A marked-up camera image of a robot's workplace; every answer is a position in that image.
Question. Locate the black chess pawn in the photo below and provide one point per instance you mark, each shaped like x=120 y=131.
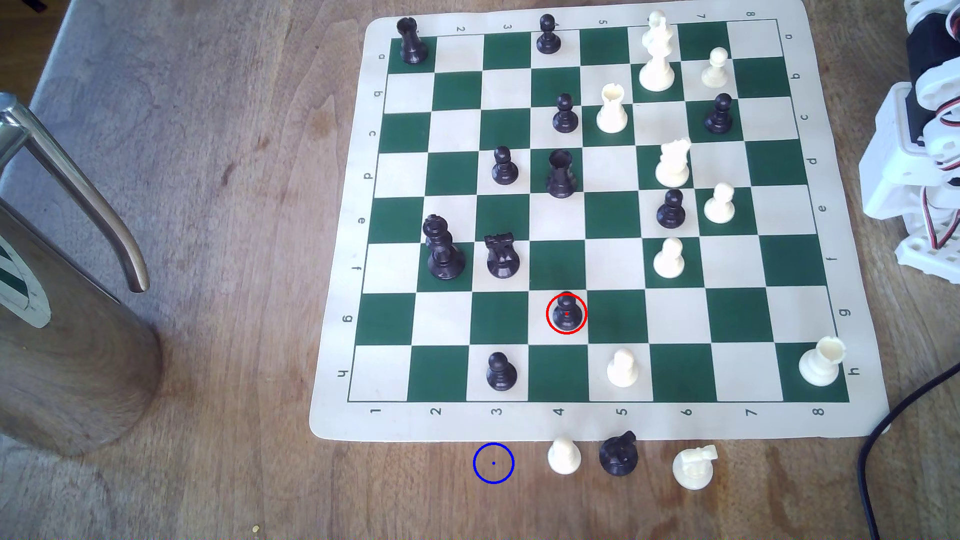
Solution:
x=719 y=118
x=671 y=214
x=505 y=171
x=548 y=39
x=566 y=316
x=501 y=375
x=565 y=118

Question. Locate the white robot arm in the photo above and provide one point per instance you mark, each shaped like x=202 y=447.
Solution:
x=896 y=165

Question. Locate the black chess knight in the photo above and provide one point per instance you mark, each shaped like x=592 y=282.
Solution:
x=619 y=457
x=502 y=259

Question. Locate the black chess rook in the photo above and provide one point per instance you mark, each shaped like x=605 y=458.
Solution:
x=562 y=178
x=411 y=45

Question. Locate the white chess pawn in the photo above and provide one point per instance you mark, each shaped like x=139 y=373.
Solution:
x=564 y=459
x=715 y=71
x=720 y=208
x=622 y=372
x=669 y=262

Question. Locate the green white chess mat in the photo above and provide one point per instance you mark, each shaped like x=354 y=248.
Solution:
x=450 y=90

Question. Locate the white chess rook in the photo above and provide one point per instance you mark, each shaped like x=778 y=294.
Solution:
x=612 y=114
x=820 y=366

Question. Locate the white chess knight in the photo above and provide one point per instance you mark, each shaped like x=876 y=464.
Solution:
x=693 y=469
x=673 y=169

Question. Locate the white chess king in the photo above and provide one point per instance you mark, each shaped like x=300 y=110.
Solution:
x=658 y=71

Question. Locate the black queen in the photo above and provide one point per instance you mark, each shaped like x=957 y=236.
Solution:
x=444 y=259

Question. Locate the stainless steel pitcher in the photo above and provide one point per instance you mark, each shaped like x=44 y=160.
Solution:
x=67 y=360

